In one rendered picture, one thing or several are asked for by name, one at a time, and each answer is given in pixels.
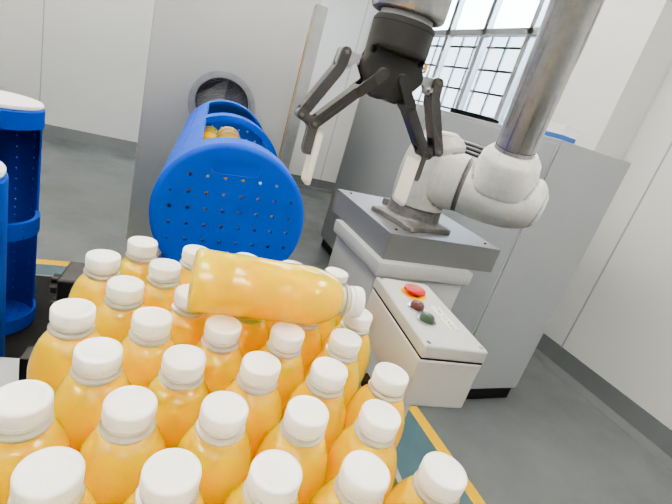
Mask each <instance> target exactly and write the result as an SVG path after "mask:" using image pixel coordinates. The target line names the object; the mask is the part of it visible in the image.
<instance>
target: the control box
mask: <svg viewBox="0 0 672 504"><path fill-rule="evenodd" d="M405 284H415V285H418V286H420V287H422V288H423V289H424V290H425V291H426V294H425V296H419V297H414V296H411V295H410V294H408V291H407V290H406V289H405V288H404V286H405ZM373 286H374V287H373V289H372V292H371V295H370V297H369V300H368V303H367V306H366V310H368V311H369V312H370V313H371V314H372V316H373V319H372V322H371V325H370V327H369V333H368V336H369V339H370V344H371V348H372V350H373V352H374V354H375V355H376V357H377V359H378V361H379V363H381V362H389V363H393V364H395V365H397V366H399V367H401V368H402V369H403V370H405V372H406V373H407V374H408V377H409V382H408V384H407V387H406V389H405V391H404V398H403V402H404V405H409V406H428V407H447V408H461V407H462V405H463V403H464V401H465V399H466V397H467V395H468V393H469V391H470V389H471V386H472V384H473V382H474V380H475V378H476V376H477V374H478V372H479V370H480V367H481V365H482V363H483V362H484V360H485V358H486V356H487V354H488V352H487V351H486V350H485V348H484V347H483V346H482V345H481V344H480V343H479V342H478V341H477V340H476V339H475V338H474V336H473V335H472V334H471V333H470V332H469V331H468V330H467V329H466V328H465V327H464V325H463V324H462V323H461V322H460V321H459V320H458V319H457V318H456V317H455V316H454V314H453V313H452V312H451V311H450V310H449V309H448V308H447V307H446V306H445V305H444V304H443V302H442V301H441V300H440V299H439V298H438V297H437V296H436V295H435V294H434V293H433V291H432V290H431V289H430V288H429V287H428V286H427V285H425V284H419V283H413V282H406V281H400V280H394V279H388V278H381V277H376V279H375V282H374V285H373ZM413 300H419V301H421V302H423V303H424V305H425V307H424V310H423V311H419V310H416V309H414V308H412V307H411V306H410V303H411V302H412V301H413ZM436 306H437V307H438V308H437V307H436ZM433 307H436V308H433ZM435 309H437V310H435ZM439 309H440V310H439ZM437 311H440V312H441V313H439V312H437ZM422 312H429V313H431V314H433V315H434V317H435V321H434V323H432V324H430V323H426V322H424V321H422V320H421V319H420V317H419V316H420V314H421V313H422ZM442 313H443V314H444V315H445V317H443V316H444V315H443V314H442ZM439 314H440V315H439ZM446 319H448V320H446ZM447 321H450V323H449V322H447ZM447 323H449V324H447ZM451 324H453V325H454V326H455V327H454V326H453V325H452V326H453V327H452V328H451V327H450V326H451ZM449 325H450V326H449ZM453 328H454V329H453ZM456 329H457V330H456Z"/></svg>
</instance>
